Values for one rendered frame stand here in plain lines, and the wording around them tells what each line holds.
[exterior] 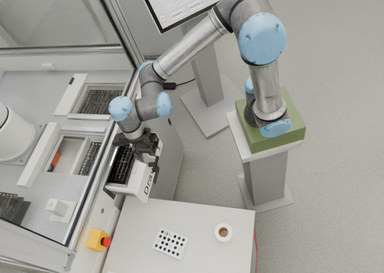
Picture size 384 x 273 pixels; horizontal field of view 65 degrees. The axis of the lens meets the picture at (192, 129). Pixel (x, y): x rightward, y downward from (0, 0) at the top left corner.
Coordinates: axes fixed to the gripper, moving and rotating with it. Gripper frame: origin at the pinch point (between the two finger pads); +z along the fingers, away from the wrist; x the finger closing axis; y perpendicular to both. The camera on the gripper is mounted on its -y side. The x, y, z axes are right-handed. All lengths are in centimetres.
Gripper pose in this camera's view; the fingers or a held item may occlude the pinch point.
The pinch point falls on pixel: (147, 157)
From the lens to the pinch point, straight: 124.6
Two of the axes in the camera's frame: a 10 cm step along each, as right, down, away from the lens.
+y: 9.6, 0.6, -2.6
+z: 1.8, 5.5, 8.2
